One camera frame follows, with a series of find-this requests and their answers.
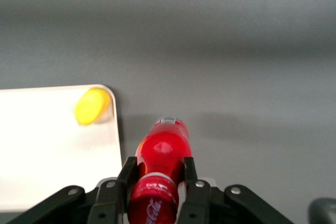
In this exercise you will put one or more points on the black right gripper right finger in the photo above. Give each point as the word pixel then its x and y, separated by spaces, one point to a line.
pixel 202 200

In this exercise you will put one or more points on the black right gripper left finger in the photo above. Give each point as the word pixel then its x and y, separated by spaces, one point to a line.
pixel 105 200

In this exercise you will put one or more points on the red coke bottle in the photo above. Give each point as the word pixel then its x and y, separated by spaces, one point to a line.
pixel 162 150

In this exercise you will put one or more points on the beige plastic tray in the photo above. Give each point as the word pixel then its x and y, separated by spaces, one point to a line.
pixel 52 150

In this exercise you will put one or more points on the yellow toy lemon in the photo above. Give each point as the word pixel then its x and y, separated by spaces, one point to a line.
pixel 92 106

